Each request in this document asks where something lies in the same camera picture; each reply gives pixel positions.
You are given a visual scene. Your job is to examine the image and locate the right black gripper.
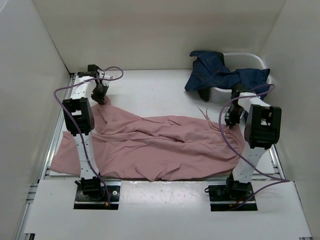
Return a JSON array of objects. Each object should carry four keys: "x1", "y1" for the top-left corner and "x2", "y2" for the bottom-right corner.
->
[{"x1": 225, "y1": 104, "x2": 247, "y2": 128}]

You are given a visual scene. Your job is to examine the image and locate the pink trousers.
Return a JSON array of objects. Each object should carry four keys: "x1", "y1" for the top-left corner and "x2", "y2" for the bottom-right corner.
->
[{"x1": 49, "y1": 94, "x2": 247, "y2": 181}]

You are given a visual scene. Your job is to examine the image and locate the aluminium front rail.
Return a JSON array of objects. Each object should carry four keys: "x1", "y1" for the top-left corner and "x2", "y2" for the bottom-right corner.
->
[{"x1": 25, "y1": 173, "x2": 287, "y2": 204}]

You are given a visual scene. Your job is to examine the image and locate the aluminium left rail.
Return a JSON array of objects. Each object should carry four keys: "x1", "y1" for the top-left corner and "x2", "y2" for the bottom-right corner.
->
[{"x1": 37, "y1": 88, "x2": 72, "y2": 183}]

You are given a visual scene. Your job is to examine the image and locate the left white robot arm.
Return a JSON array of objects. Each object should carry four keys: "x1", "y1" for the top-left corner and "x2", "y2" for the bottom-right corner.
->
[{"x1": 62, "y1": 64, "x2": 110, "y2": 201}]

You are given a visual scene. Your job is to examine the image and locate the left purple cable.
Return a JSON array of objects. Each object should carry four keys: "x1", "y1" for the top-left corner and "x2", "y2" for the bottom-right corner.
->
[{"x1": 53, "y1": 66, "x2": 124, "y2": 201}]

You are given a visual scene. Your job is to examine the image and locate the purple cable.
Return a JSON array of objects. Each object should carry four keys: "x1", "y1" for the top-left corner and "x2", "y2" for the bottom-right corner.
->
[
  {"x1": 53, "y1": 66, "x2": 124, "y2": 201},
  {"x1": 218, "y1": 83, "x2": 291, "y2": 208}
]

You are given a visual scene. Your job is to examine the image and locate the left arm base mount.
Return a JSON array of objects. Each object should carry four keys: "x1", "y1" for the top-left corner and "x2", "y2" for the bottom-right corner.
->
[{"x1": 73, "y1": 180, "x2": 121, "y2": 210}]

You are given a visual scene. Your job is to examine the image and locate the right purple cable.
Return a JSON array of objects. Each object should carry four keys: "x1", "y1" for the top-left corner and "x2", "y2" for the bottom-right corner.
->
[{"x1": 218, "y1": 83, "x2": 291, "y2": 208}]

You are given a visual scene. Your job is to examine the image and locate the dark blue jeans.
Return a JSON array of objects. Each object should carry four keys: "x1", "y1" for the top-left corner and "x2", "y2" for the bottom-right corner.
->
[{"x1": 184, "y1": 50, "x2": 271, "y2": 96}]

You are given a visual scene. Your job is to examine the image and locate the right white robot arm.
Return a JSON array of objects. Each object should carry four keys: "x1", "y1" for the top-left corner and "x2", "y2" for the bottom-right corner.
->
[{"x1": 224, "y1": 84, "x2": 282, "y2": 200}]

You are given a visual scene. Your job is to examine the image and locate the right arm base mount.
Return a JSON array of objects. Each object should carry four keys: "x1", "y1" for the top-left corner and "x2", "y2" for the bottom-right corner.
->
[{"x1": 204, "y1": 185, "x2": 258, "y2": 212}]

